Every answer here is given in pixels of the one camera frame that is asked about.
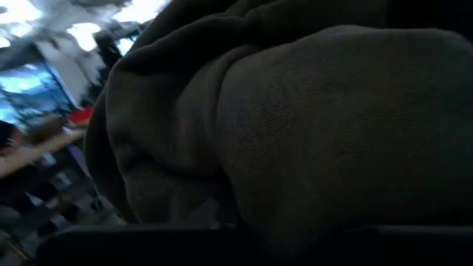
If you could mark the red cloth item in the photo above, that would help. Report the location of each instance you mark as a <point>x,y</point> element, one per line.
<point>81,115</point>

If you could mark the wooden side table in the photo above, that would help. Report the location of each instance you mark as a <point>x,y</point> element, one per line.
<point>40,149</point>

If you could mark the dark grey knit garment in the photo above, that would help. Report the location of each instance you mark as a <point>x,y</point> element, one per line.
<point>295,129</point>

